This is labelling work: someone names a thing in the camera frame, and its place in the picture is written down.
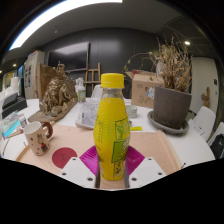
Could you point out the small grey-lidded jar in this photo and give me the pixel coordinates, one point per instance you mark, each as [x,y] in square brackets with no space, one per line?
[22,121]

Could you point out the light plywood board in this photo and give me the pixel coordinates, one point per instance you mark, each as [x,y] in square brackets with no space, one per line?
[75,136]
[156,146]

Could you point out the white plastic chair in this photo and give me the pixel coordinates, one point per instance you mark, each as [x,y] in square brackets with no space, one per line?
[97,92]
[205,121]
[217,130]

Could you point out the yellow drink bottle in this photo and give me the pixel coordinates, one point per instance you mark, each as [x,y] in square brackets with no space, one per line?
[110,133]

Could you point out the colourful printed book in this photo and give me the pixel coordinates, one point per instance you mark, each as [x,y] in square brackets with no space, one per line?
[9,125]

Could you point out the black foam block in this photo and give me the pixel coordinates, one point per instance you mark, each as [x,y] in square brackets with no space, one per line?
[15,108]
[10,99]

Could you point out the black wall screen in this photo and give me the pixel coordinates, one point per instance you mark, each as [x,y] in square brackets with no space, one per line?
[68,56]

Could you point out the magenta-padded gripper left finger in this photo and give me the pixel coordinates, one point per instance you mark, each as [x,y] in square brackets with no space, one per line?
[78,170]

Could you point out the white cabinet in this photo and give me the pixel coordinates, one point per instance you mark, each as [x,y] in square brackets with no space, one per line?
[33,75]

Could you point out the ceiling light strip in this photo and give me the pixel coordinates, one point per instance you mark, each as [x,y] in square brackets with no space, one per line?
[56,13]

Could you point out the cardboard box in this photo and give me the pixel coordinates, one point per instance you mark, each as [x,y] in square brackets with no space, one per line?
[141,90]

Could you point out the cream mug with dots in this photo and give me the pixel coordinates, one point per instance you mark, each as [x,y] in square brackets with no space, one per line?
[36,138]

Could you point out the black backpack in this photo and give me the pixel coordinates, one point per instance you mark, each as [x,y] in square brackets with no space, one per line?
[218,146]

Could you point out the grey plant saucer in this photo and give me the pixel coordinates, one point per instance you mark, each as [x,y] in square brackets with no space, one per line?
[166,129]

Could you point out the flat round red coaster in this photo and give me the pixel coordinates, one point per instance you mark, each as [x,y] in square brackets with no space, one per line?
[63,158]

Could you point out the dried plant in grey pot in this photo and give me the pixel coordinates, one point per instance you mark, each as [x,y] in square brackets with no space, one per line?
[171,106]

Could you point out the ceiling spot light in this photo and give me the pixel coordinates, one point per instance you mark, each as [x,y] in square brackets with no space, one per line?
[187,43]

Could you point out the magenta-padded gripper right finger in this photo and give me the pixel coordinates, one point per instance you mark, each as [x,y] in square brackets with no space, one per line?
[146,170]

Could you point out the white tape roll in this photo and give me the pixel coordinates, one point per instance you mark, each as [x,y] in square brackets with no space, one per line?
[131,111]

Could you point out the small yellow block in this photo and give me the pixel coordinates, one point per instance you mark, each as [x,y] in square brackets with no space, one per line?
[136,128]

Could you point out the newspaper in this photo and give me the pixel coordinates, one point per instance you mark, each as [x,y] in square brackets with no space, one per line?
[87,115]

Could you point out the wooden figure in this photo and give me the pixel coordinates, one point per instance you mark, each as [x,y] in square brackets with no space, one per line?
[205,97]

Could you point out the wooden easel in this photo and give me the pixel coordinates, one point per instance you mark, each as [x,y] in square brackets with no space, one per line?
[92,80]

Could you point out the green-labelled spray bottle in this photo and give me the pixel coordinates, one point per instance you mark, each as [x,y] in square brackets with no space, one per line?
[81,95]

